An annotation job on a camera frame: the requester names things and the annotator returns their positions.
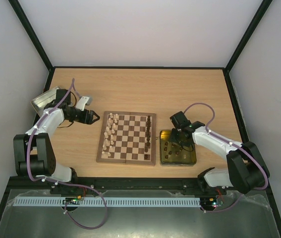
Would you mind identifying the gold tin box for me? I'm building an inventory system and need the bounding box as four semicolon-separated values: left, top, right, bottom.
159;130;197;166

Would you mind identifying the dark king piece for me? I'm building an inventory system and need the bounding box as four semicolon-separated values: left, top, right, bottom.
146;129;151;137

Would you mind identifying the wooden chess board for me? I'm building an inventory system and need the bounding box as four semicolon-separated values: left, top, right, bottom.
96;111;157;166

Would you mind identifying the silver tin lid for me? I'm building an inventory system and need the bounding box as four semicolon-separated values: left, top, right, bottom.
31;86;60;117

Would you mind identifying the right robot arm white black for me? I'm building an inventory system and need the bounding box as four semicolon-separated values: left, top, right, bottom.
170;111;270;194

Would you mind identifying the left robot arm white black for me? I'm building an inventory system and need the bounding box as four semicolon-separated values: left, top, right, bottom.
13;87;100;184

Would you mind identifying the white bishop near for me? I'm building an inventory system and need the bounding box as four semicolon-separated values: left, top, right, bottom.
104;138;110;146

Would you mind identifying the white rook near corner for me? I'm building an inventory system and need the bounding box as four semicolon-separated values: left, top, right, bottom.
102;151;107;158

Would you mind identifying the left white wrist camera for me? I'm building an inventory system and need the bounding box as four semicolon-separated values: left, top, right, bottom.
75;96;93;111

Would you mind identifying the black aluminium frame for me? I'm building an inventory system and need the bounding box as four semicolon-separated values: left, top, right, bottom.
0;0;281;236

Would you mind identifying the white slotted cable duct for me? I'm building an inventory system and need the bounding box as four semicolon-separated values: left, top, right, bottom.
13;196;200;208

